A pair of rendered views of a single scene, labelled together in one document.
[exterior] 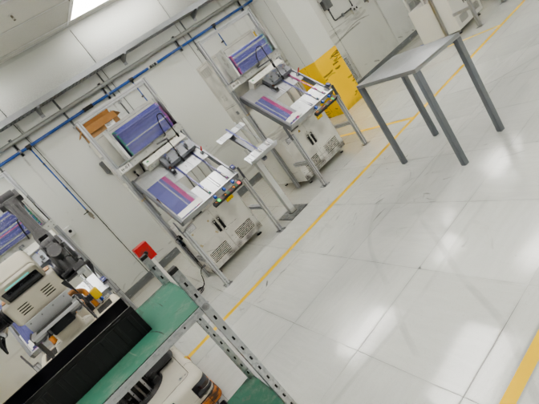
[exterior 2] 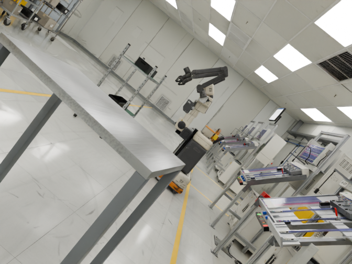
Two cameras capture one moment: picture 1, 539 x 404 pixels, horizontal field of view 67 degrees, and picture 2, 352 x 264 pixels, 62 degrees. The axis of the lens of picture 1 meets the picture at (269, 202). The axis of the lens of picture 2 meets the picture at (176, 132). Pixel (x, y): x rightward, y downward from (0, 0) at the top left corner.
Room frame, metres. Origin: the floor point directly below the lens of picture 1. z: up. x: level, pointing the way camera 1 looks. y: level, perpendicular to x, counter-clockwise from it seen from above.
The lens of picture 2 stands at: (3.70, -2.29, 1.01)
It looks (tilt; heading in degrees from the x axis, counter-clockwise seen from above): 6 degrees down; 116
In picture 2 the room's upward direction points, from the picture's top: 39 degrees clockwise
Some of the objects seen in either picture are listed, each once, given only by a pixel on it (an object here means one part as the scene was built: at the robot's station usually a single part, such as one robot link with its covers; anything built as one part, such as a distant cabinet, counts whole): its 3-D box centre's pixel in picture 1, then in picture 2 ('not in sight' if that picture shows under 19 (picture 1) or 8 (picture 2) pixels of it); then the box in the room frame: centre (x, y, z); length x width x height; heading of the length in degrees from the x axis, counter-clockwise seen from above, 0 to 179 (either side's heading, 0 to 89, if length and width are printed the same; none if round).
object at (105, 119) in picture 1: (108, 116); not in sight; (4.27, 0.77, 1.82); 0.68 x 0.30 x 0.20; 114
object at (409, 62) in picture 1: (427, 106); (44, 185); (2.98, -1.43, 0.40); 0.70 x 0.45 x 0.80; 13
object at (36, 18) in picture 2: not in sight; (29, 13); (-2.79, 1.64, 0.29); 0.40 x 0.30 x 0.14; 114
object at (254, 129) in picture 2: not in sight; (242, 149); (1.62, 6.27, 0.95); 1.37 x 0.82 x 1.90; 24
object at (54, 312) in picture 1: (61, 322); (190, 105); (1.94, 1.17, 0.99); 0.28 x 0.16 x 0.22; 115
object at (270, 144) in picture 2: not in sight; (251, 156); (2.21, 4.94, 0.95); 1.36 x 0.82 x 1.90; 24
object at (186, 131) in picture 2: not in sight; (182, 129); (2.08, 1.17, 0.68); 0.28 x 0.27 x 0.25; 115
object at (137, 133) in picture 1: (143, 129); not in sight; (4.04, 0.55, 1.52); 0.51 x 0.13 x 0.27; 114
